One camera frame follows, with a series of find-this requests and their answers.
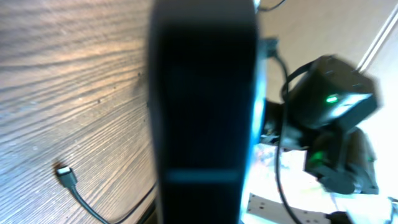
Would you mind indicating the Galaxy S24+ smartphone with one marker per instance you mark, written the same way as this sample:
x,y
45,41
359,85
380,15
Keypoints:
x,y
206,103

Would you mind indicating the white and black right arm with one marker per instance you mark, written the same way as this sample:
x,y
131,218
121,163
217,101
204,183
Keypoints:
x,y
320,115

